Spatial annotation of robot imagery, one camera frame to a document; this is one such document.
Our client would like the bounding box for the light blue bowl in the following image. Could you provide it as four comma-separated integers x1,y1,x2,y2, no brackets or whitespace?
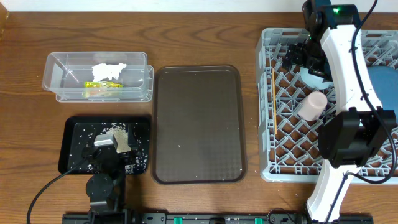
300,67,333,90

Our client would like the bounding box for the wooden chopstick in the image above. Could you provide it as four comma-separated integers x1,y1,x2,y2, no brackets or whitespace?
271,68,277,136

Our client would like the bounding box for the yellow snack wrapper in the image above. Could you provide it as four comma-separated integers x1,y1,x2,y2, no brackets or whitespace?
82,81,124,98

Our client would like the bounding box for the pink cup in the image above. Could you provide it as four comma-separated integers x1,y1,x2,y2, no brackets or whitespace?
298,91,328,121

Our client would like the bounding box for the white tissue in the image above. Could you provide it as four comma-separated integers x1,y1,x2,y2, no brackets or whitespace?
92,63,127,82

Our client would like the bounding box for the dark blue plate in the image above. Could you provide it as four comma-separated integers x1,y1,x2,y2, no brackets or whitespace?
368,66,397,125

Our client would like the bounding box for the pile of white rice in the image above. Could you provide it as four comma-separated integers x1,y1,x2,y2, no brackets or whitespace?
60,122,150,175

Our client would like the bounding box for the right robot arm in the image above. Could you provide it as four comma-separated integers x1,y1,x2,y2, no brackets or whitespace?
282,0,396,223

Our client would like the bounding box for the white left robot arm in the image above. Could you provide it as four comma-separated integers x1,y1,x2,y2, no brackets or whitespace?
81,124,142,224

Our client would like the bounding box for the grey dishwasher rack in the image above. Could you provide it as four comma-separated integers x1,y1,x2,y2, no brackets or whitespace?
256,28,397,183

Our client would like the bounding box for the black plastic tray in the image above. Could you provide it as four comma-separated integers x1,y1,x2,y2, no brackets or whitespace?
58,116,150,175

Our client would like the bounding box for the clear plastic bin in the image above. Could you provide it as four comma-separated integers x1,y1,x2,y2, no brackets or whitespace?
42,52,154,103

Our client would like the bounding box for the brown serving tray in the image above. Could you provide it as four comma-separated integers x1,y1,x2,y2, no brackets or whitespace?
152,65,247,185

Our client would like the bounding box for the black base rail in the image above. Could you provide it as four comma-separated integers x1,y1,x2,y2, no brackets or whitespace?
61,212,374,224

